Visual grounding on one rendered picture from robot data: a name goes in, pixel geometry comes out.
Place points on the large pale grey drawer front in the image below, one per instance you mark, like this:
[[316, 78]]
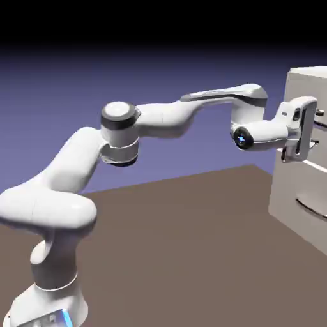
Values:
[[284, 184]]

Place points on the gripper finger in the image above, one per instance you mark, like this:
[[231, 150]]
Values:
[[314, 143], [319, 111]]

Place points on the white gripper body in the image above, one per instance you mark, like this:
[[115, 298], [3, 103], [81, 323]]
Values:
[[307, 122]]

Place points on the pale grey cabinet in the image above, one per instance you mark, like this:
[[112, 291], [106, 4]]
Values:
[[283, 127]]

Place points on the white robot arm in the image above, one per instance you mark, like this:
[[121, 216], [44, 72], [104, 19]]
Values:
[[63, 178]]

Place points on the small pale grey drawer front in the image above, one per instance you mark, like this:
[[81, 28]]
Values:
[[293, 86]]

